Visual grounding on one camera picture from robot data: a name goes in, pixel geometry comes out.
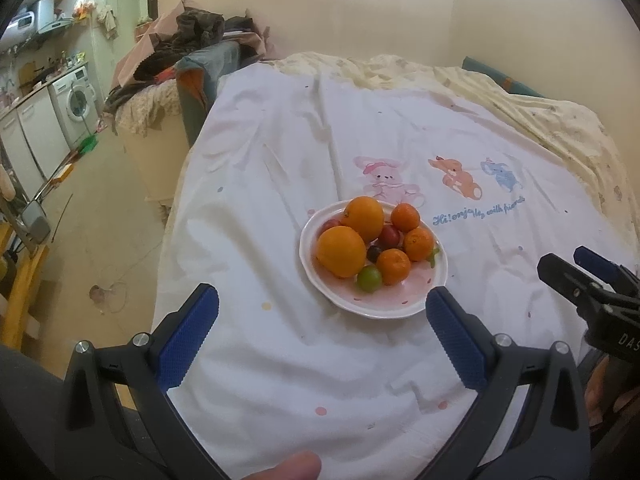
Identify yellow wooden rack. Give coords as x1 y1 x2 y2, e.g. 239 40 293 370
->
1 221 49 351

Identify small mandarin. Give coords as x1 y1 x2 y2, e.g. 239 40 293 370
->
375 248 411 286
402 226 436 262
390 203 421 233

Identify white water heater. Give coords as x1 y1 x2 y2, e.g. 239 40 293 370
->
0 11 36 53

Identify white cartoon animal bedsheet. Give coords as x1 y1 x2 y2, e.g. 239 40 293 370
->
155 65 638 479

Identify person's left hand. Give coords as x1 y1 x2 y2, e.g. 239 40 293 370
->
244 451 322 480

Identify cream patterned quilt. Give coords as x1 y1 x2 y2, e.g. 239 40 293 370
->
269 52 639 245

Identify pile of clothes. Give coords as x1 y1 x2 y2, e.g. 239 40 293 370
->
104 0 268 115

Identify red cherry tomato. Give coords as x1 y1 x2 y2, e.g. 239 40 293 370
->
376 223 401 250

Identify white washing machine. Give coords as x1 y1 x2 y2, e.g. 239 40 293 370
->
49 63 99 148

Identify person's right hand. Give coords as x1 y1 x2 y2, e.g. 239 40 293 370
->
585 356 608 428

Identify white kitchen cabinets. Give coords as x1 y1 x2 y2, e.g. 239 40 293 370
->
1 89 70 200

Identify large orange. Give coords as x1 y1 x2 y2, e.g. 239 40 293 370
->
314 226 367 280
342 196 385 244

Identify pink strawberry ceramic plate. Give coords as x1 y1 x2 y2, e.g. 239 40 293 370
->
298 200 449 320

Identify dark purple grape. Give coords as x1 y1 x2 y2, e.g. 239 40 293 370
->
367 244 384 264

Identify teal orange cushion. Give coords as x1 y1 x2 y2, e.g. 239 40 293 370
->
175 41 240 146

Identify teal pillow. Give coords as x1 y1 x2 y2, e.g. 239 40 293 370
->
461 56 542 98

